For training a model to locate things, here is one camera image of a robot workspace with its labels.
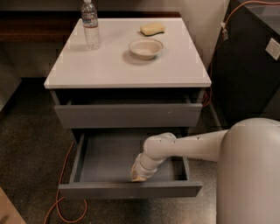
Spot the orange extension cable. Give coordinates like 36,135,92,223
43,142,88,224

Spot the white top drawer cabinet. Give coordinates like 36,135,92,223
45,18,211,106

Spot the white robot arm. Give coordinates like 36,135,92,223
131,118,280,224

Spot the clear plastic water bottle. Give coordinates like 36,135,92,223
80,0,101,50

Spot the white wall outlet plate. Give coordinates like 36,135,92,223
265,38,280,60

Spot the yellow sponge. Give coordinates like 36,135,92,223
140,23,165,37

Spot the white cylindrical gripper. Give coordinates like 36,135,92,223
130,152,165,182

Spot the black side cabinet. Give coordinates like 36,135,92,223
209,0,280,126

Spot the dark wooden shelf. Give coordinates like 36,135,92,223
0,11,181,43

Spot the white bowl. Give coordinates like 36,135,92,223
129,38,163,60

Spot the grey drawer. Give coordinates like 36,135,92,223
54,102,202,129
59,128,203,200

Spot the grey top drawer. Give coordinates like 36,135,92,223
54,102,202,129

